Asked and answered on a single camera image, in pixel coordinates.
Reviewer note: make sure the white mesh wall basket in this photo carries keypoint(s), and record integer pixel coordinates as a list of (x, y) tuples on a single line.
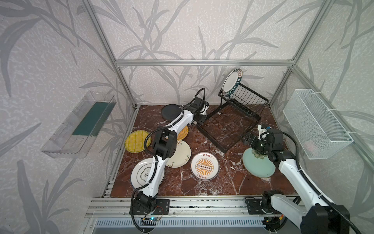
[(317, 129)]

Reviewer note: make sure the orange woven bamboo plate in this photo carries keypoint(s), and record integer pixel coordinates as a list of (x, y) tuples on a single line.
[(183, 133)]

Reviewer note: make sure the yellow woven plate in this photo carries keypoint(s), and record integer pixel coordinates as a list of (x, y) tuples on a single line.
[(134, 143)]

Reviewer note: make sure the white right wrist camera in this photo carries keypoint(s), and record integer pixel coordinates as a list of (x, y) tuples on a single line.
[(263, 129)]

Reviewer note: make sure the mint green flower plate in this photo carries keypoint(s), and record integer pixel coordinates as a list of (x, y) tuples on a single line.
[(257, 167)]

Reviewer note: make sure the orange sunburst plate front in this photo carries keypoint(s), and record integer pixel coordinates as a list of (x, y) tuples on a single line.
[(205, 166)]

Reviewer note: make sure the black round plate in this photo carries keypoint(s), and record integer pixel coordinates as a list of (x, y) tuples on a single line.
[(171, 111)]

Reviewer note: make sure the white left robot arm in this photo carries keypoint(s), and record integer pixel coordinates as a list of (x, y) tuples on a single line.
[(161, 144)]

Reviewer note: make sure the black wire dish rack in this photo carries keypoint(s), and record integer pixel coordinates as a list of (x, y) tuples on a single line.
[(234, 118)]

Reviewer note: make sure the green rim lettered plate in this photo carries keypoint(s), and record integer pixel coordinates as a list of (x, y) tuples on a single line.
[(232, 82)]

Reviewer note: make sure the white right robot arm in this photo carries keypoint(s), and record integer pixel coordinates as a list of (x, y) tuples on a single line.
[(311, 211)]

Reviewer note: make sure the white plate black emblem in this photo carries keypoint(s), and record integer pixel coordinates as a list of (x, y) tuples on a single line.
[(141, 172)]

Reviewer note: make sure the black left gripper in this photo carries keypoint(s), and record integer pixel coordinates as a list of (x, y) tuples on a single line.
[(201, 116)]

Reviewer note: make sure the clear acrylic wall shelf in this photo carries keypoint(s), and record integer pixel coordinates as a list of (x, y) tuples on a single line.
[(77, 134)]

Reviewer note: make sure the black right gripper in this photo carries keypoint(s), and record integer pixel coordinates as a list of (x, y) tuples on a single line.
[(256, 143)]

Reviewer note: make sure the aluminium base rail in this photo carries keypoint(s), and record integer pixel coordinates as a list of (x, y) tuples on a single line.
[(183, 206)]

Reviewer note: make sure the cream floral plate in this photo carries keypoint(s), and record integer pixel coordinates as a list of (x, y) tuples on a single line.
[(181, 155)]

